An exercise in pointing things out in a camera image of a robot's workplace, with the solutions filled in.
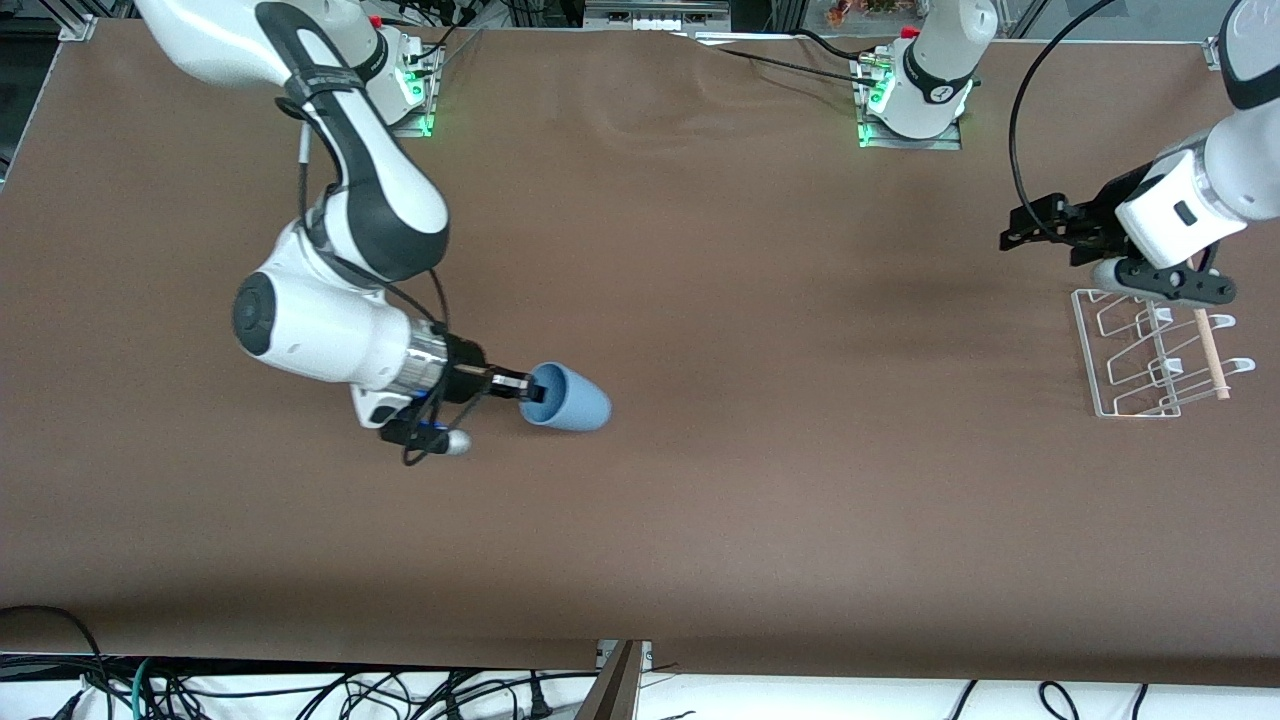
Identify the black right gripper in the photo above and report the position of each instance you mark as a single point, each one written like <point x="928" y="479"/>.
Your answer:
<point x="465" y="366"/>

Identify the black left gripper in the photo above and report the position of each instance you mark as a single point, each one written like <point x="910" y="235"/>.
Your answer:
<point x="1098" y="221"/>

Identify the blue plastic cup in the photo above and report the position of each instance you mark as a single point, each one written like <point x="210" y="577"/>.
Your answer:
<point x="575" y="405"/>

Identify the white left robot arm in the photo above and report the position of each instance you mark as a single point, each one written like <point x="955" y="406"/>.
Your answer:
<point x="940" y="60"/>

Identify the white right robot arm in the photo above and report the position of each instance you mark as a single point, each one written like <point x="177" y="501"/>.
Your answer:
<point x="330" y="330"/>

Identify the wooden rack dowel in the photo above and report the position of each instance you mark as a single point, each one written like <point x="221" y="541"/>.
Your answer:
<point x="1211" y="350"/>

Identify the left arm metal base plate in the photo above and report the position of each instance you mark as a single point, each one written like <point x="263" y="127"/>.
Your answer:
<point x="945" y="143"/>

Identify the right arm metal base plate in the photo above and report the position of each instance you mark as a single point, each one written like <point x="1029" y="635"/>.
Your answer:
<point x="425" y="110"/>

